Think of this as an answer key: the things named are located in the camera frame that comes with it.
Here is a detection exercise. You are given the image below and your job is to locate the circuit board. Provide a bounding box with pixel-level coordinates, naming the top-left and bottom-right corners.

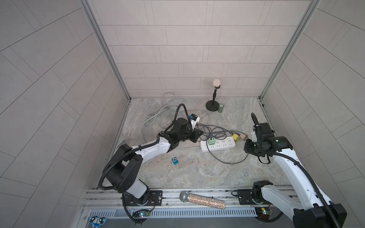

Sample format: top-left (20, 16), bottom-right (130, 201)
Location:
top-left (133, 210), bottom-right (151, 219)
top-left (255, 207), bottom-right (274, 221)

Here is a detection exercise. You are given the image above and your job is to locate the green charger plug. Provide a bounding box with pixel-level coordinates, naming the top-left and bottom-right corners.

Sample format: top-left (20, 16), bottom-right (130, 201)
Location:
top-left (207, 137), bottom-right (216, 145)

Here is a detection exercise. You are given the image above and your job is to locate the green camouflage tape roll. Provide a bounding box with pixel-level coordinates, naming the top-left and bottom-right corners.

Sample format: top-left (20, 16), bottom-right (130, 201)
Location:
top-left (218, 104), bottom-right (224, 113)

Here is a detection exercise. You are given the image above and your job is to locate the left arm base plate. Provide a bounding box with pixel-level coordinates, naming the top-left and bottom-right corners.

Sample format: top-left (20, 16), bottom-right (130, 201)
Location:
top-left (122, 190), bottom-right (163, 207)

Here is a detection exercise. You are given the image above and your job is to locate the glitter handheld microphone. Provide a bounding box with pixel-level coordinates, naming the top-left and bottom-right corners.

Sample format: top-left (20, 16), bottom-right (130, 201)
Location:
top-left (179, 191), bottom-right (226, 210)

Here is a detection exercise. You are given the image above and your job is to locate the right circuit board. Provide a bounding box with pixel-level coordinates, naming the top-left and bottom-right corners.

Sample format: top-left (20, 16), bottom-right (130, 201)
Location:
top-left (255, 207), bottom-right (274, 221)

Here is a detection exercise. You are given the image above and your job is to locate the grey plastic holder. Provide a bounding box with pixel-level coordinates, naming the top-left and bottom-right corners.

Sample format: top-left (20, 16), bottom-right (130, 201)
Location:
top-left (116, 140), bottom-right (131, 151)

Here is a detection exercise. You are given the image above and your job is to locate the blue mp3 player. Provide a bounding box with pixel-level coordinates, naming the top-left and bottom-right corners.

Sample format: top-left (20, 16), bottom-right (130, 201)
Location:
top-left (172, 157), bottom-right (179, 165)

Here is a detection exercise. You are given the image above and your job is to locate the aluminium rail frame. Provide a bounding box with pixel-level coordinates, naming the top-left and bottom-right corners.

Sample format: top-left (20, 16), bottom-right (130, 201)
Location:
top-left (78, 185), bottom-right (299, 227)

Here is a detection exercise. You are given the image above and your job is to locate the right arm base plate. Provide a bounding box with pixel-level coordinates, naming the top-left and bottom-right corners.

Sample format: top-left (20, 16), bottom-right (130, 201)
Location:
top-left (231, 189), bottom-right (271, 205)

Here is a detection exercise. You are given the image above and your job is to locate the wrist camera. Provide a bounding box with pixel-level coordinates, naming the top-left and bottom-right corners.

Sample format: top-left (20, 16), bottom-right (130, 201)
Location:
top-left (252, 131), bottom-right (257, 142)
top-left (189, 114), bottom-right (200, 130)

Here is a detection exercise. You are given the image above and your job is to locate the left circuit board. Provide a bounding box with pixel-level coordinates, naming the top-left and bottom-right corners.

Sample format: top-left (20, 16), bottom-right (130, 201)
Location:
top-left (133, 210), bottom-right (151, 219)

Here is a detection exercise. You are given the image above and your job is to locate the yellow charger plug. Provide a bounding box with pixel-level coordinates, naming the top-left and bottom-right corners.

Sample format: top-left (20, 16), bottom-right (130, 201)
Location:
top-left (232, 134), bottom-right (240, 142)

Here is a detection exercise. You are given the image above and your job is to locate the beige microphone on stand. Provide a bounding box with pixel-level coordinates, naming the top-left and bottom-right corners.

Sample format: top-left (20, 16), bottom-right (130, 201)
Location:
top-left (205, 79), bottom-right (221, 112)

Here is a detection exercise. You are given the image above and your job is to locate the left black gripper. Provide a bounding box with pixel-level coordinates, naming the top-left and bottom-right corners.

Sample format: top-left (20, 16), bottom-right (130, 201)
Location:
top-left (176, 127), bottom-right (204, 143)

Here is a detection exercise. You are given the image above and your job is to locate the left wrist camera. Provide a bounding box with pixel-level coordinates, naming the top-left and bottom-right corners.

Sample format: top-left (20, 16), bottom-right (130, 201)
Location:
top-left (189, 114), bottom-right (200, 130)

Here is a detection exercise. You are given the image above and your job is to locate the blue toy figure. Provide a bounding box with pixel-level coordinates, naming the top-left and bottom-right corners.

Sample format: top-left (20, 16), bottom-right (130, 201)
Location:
top-left (89, 216), bottom-right (107, 228)

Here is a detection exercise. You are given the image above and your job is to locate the white power strip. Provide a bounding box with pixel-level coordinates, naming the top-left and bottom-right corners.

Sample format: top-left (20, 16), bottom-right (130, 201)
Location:
top-left (200, 136), bottom-right (236, 153)

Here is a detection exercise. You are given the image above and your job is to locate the light grey power cord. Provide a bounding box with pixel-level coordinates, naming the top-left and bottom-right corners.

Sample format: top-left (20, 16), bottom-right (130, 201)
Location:
top-left (141, 92), bottom-right (212, 146)

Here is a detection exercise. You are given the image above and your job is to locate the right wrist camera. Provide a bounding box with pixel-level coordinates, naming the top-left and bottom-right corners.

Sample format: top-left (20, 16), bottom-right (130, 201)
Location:
top-left (252, 131), bottom-right (257, 142)

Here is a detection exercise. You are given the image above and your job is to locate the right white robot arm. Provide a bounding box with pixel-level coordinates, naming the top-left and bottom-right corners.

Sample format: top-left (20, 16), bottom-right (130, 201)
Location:
top-left (244, 113), bottom-right (347, 228)

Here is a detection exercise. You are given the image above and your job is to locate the dark grey charging cable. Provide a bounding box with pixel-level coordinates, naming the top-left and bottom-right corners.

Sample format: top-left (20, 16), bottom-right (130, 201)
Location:
top-left (196, 123), bottom-right (250, 165)

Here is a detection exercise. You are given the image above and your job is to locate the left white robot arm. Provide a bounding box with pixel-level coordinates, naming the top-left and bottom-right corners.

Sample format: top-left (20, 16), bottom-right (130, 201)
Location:
top-left (97, 104), bottom-right (203, 205)

